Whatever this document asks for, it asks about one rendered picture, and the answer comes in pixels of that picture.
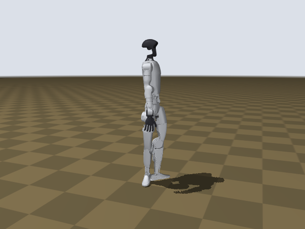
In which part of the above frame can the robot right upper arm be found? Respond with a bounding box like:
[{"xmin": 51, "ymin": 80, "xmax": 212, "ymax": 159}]
[{"xmin": 142, "ymin": 62, "xmax": 154, "ymax": 93}]

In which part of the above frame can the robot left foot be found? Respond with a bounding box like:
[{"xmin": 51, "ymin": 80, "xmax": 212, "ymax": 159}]
[{"xmin": 150, "ymin": 173, "xmax": 170, "ymax": 181}]

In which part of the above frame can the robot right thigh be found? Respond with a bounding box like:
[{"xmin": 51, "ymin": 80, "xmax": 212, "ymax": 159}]
[{"xmin": 141, "ymin": 111, "xmax": 155, "ymax": 152}]

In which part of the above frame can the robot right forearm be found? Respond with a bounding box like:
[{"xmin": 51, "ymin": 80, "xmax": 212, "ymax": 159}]
[{"xmin": 144, "ymin": 86, "xmax": 153, "ymax": 115}]

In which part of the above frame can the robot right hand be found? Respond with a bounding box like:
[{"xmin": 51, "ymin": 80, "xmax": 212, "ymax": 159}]
[{"xmin": 144, "ymin": 110, "xmax": 157, "ymax": 132}]

